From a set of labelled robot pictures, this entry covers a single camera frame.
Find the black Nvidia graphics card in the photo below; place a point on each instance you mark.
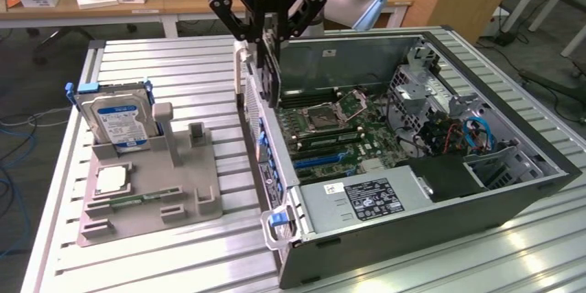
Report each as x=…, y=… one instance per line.
x=273, y=80

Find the CPU socket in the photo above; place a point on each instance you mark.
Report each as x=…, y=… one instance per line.
x=322, y=118

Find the black open PC case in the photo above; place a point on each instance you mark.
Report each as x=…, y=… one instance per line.
x=412, y=238

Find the metal socket cover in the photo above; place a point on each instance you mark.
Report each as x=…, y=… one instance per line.
x=354, y=104

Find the grey power supply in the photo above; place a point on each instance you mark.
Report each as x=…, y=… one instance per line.
x=321, y=204

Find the hard disk with blue caddy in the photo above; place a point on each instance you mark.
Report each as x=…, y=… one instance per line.
x=120, y=121

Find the blue expansion slot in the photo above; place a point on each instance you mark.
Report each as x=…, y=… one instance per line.
x=306, y=164

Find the green RAM stick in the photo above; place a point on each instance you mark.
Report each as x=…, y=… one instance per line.
x=133, y=200

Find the black installed RAM stick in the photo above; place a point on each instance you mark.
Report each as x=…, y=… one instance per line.
x=330, y=138

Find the silver chipset heatsink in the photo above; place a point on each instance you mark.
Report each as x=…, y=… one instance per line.
x=375, y=166

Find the green motherboard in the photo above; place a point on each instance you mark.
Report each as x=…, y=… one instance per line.
x=366, y=135

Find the black chair base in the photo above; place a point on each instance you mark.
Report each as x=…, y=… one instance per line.
x=62, y=32

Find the black stand foot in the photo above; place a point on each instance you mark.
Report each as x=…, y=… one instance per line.
x=564, y=83

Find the grey metal disk bay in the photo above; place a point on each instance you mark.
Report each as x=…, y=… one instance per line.
x=412, y=94

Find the black power adapter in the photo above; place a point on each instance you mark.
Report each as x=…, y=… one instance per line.
x=504, y=38

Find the blue case latch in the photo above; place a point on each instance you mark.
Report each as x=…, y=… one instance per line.
x=277, y=221

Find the orange small item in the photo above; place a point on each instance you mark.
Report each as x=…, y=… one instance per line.
x=14, y=0

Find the silver CPU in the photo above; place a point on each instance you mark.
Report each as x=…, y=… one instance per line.
x=112, y=179

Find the grey metal drive cage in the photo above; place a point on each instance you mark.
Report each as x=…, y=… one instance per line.
x=500, y=169

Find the grey printed parts rack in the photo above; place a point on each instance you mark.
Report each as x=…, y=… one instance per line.
x=146, y=176

